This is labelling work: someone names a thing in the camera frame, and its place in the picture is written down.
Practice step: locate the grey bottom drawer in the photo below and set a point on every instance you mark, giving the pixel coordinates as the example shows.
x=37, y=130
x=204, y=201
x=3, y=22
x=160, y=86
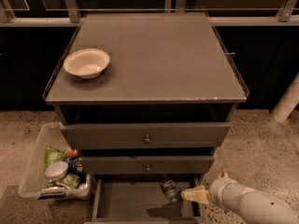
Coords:
x=141, y=200

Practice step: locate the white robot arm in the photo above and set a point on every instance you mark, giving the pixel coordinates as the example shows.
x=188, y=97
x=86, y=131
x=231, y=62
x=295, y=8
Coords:
x=252, y=205

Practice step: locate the grey top drawer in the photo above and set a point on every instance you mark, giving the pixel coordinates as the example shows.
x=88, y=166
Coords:
x=145, y=135

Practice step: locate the grey middle drawer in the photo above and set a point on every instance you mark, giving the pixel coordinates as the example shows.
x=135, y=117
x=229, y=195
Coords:
x=146, y=165

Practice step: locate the dark blue snack bag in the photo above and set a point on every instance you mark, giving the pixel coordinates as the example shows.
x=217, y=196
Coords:
x=75, y=167

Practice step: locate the green snack bag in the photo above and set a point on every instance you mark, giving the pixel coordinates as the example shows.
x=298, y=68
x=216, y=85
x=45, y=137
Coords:
x=52, y=155

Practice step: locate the clear plastic storage bin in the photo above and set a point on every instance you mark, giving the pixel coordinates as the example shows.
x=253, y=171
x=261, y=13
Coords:
x=34, y=183

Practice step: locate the clear plastic water bottle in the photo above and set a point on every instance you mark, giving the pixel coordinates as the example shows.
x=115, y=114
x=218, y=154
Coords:
x=169, y=188

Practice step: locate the small white bowl in bin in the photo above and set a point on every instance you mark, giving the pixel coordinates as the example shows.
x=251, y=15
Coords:
x=57, y=170

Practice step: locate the grey drawer cabinet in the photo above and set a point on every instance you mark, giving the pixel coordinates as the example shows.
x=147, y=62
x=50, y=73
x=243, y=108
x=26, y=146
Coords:
x=164, y=68

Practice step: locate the white bowl on counter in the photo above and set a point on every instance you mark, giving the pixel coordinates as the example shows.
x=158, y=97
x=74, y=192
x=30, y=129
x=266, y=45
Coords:
x=86, y=63

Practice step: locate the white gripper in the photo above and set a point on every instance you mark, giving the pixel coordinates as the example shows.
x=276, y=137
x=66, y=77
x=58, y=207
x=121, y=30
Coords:
x=219, y=189

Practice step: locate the grey drawer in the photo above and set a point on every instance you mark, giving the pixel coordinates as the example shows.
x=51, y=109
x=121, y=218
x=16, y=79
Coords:
x=146, y=165
x=141, y=200
x=145, y=135

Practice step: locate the metal window frame rail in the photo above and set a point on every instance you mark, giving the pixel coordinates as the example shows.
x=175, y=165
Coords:
x=220, y=12

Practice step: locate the green snack packet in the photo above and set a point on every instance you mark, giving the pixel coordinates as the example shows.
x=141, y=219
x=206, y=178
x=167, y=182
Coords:
x=71, y=181

